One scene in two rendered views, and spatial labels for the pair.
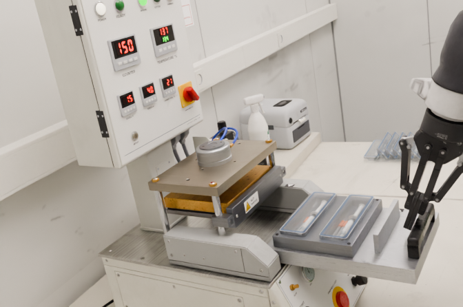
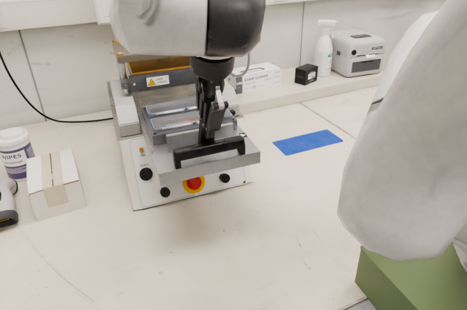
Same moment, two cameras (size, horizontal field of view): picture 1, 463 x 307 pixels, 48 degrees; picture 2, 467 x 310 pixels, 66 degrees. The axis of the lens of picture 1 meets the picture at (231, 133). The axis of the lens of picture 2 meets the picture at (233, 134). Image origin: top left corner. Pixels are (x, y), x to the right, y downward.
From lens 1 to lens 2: 0.85 m
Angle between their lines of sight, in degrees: 35
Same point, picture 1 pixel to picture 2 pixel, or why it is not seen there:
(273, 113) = (343, 42)
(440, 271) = (296, 209)
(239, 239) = (124, 100)
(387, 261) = (160, 158)
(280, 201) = not seen: hidden behind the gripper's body
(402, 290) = (251, 203)
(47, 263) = (101, 78)
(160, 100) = not seen: outside the picture
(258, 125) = (321, 46)
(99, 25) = not seen: outside the picture
